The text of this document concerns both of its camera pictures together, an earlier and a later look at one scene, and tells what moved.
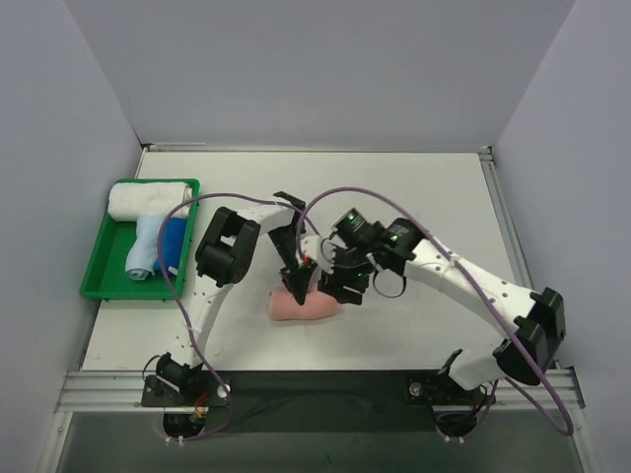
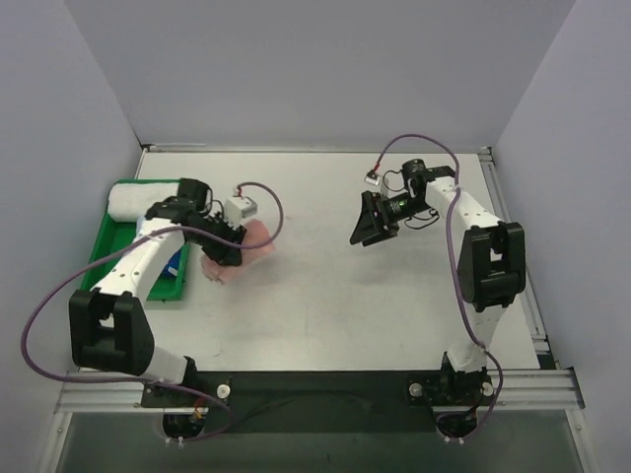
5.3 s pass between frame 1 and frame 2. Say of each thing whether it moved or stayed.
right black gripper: moved
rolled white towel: stayed
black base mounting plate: stayed
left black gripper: moved
